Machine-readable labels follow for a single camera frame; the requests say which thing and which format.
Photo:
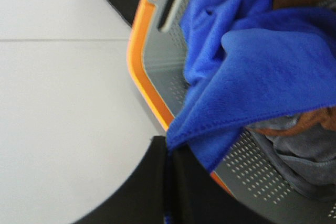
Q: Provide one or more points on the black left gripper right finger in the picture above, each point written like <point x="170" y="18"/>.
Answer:
<point x="197" y="198"/>

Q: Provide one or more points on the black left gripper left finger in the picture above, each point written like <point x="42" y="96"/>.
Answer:
<point x="140" y="198"/>

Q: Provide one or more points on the blue microfibre towel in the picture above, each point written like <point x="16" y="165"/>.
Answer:
<point x="255" y="139"/>

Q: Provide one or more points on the grey towel in basket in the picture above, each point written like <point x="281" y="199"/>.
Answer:
<point x="279" y="64"/>

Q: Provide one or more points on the grey perforated laundry basket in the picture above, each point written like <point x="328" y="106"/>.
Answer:
<point x="156" y="57"/>

